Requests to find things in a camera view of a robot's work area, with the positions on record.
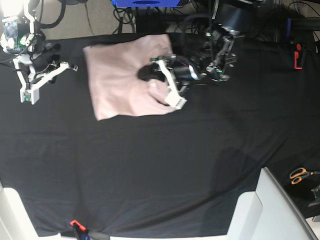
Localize white chair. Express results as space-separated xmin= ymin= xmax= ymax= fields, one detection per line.
xmin=0 ymin=186 xmax=61 ymax=240
xmin=226 ymin=167 xmax=317 ymax=240

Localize blue plastic box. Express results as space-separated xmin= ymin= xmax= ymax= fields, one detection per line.
xmin=111 ymin=0 xmax=180 ymax=8

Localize black device on side table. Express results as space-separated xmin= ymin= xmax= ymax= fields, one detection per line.
xmin=308 ymin=185 xmax=320 ymax=208

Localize black table cloth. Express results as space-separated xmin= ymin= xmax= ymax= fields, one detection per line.
xmin=0 ymin=35 xmax=320 ymax=238

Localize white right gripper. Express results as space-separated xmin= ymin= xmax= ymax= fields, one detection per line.
xmin=13 ymin=43 xmax=78 ymax=105

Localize white chair right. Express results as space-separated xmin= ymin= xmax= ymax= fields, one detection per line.
xmin=226 ymin=167 xmax=317 ymax=240

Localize white chair left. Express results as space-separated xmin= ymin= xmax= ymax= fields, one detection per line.
xmin=0 ymin=186 xmax=61 ymax=240

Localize pink T-shirt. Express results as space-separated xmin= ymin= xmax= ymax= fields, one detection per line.
xmin=83 ymin=34 xmax=176 ymax=121

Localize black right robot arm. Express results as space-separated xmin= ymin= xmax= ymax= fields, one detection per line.
xmin=0 ymin=0 xmax=78 ymax=105

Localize orange handled scissors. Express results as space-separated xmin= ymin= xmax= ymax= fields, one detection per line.
xmin=289 ymin=167 xmax=320 ymax=185

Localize red black clamp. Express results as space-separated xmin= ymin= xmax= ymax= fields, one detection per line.
xmin=293 ymin=43 xmax=306 ymax=70

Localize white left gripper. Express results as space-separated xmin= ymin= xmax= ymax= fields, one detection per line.
xmin=136 ymin=54 xmax=200 ymax=110

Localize orange blue bottom clamp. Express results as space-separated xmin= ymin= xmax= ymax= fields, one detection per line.
xmin=69 ymin=219 xmax=111 ymax=240

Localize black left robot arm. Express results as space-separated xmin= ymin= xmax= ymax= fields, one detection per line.
xmin=137 ymin=0 xmax=258 ymax=110

